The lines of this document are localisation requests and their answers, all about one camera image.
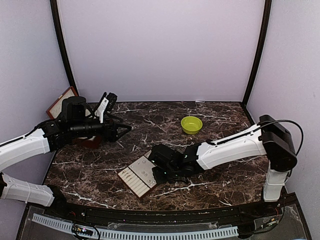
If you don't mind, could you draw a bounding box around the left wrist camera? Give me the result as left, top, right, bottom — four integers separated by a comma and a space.
94, 92, 118, 124

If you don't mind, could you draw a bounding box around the black front rail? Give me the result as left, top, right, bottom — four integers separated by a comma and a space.
46, 183, 286, 231

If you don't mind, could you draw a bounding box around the green plastic bowl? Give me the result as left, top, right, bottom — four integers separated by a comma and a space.
180, 116, 203, 135

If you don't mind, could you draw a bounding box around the white slotted cable duct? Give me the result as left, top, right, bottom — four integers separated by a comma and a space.
31, 213, 239, 240

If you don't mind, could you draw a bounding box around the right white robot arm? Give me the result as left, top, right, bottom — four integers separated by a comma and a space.
147, 114, 300, 217

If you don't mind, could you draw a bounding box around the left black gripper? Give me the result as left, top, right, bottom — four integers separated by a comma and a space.
69, 113, 132, 143

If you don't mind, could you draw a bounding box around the brown wooden jewelry box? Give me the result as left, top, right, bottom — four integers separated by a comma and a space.
46, 86, 103, 150

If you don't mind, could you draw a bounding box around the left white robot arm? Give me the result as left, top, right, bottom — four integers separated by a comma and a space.
0, 92, 132, 218

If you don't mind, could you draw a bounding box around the beige jewelry tray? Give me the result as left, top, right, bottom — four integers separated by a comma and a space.
117, 151, 157, 199

